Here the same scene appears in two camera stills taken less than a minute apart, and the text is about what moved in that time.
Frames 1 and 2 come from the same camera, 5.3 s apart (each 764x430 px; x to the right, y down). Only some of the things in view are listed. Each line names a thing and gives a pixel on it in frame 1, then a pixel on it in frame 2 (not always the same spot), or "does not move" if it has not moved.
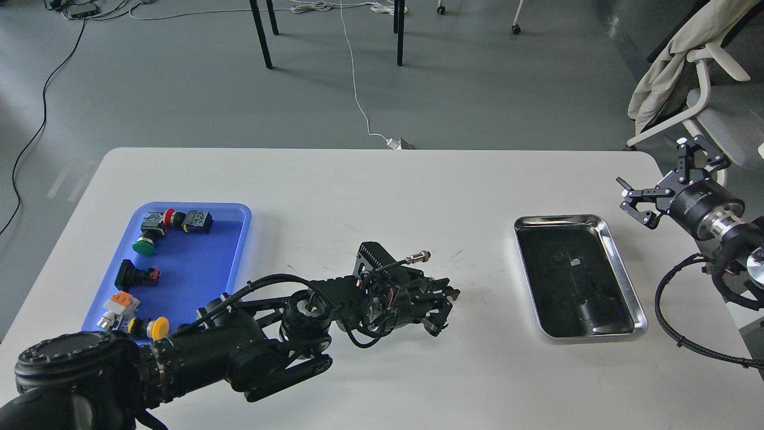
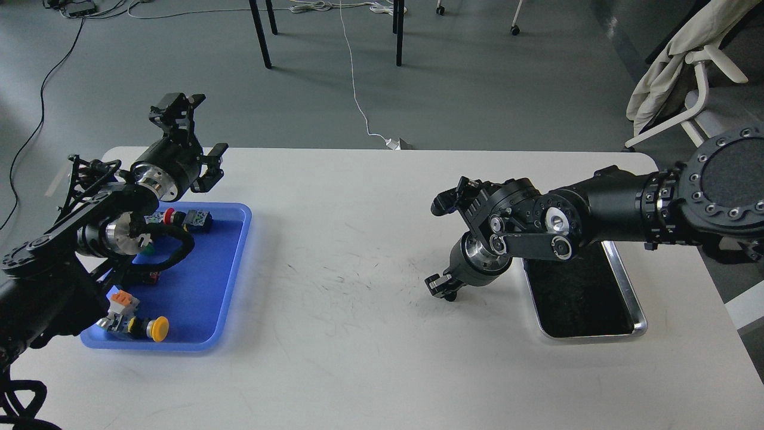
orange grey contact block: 122,306 does not move
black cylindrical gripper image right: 706,207 -> 470,264
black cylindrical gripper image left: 412,306 -> 168,168
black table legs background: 268,61 does not move
